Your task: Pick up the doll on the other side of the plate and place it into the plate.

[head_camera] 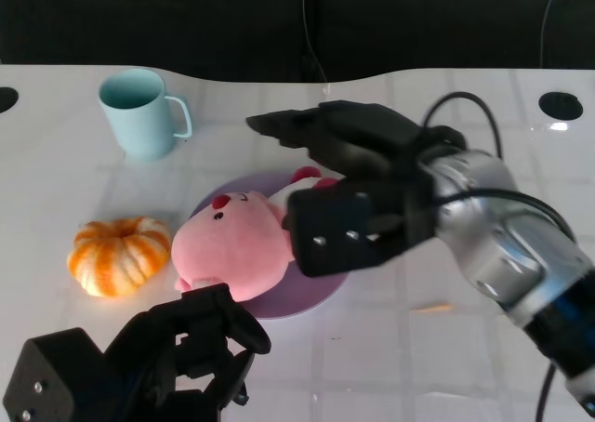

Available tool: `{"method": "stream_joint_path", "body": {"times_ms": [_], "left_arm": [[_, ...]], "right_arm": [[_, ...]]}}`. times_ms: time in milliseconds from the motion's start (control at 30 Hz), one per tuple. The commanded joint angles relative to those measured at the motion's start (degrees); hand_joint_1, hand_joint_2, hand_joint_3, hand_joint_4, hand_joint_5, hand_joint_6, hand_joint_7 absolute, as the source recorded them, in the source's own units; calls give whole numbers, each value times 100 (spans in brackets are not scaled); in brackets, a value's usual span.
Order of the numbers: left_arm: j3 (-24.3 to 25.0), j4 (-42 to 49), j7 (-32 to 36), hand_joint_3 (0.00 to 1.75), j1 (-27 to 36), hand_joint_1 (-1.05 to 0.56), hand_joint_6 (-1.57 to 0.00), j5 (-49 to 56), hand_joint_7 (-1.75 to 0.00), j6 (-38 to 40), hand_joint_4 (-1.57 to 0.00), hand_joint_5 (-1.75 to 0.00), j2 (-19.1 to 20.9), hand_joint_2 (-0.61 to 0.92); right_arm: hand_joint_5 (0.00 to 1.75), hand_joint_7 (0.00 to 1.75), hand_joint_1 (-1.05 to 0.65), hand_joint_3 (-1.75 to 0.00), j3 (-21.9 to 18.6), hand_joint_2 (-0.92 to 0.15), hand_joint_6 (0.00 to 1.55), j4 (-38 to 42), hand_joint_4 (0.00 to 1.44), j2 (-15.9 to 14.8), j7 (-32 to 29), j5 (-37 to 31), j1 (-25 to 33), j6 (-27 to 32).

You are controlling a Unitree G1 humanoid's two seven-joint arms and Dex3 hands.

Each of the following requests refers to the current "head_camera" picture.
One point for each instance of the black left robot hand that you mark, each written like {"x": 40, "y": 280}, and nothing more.
{"x": 200, "y": 333}

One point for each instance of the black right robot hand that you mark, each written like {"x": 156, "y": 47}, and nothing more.
{"x": 362, "y": 134}

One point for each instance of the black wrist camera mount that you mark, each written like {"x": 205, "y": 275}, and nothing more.
{"x": 60, "y": 371}
{"x": 325, "y": 236}

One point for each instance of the lavender plastic plate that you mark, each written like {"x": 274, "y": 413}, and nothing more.
{"x": 307, "y": 292}

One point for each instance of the light blue plastic cup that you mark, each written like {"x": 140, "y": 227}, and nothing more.
{"x": 139, "y": 124}

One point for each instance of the black round table grommet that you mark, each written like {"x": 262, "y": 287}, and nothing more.
{"x": 560, "y": 105}
{"x": 7, "y": 99}

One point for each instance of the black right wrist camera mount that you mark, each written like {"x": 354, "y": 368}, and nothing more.
{"x": 325, "y": 236}

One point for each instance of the small yellow stick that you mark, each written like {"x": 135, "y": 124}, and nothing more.
{"x": 432, "y": 307}

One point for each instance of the pink plush doll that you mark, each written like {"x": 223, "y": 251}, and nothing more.
{"x": 232, "y": 250}

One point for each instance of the orange white striped pumpkin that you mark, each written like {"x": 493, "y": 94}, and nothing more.
{"x": 116, "y": 257}

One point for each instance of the black backdrop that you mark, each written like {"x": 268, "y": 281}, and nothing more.
{"x": 186, "y": 17}

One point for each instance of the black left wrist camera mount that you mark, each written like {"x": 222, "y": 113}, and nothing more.
{"x": 60, "y": 371}

